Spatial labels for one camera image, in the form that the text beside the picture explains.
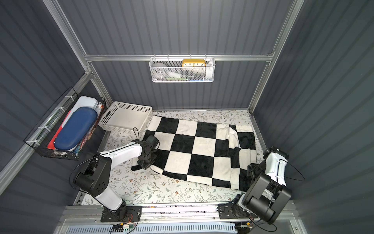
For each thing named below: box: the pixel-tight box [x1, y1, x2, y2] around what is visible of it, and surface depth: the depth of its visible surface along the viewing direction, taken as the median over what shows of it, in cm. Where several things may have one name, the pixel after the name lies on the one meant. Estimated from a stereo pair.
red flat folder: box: [46, 110, 72, 151], surface depth 66 cm
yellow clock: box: [182, 58, 206, 68], surface depth 90 cm
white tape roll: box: [151, 62, 168, 80], surface depth 89 cm
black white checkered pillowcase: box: [131, 115, 258, 192], surface depth 96 cm
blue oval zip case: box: [54, 106, 98, 151], surface depth 69 cm
